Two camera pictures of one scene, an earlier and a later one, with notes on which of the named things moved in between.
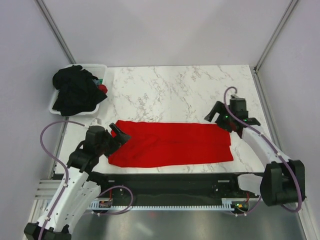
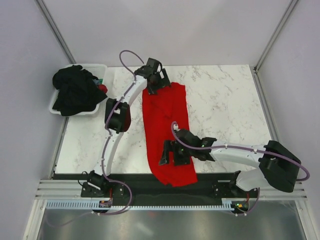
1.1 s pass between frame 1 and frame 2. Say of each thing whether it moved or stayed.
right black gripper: moved
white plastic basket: moved
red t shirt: moved
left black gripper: moved
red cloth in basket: stayed
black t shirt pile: stayed
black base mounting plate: stayed
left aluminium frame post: stayed
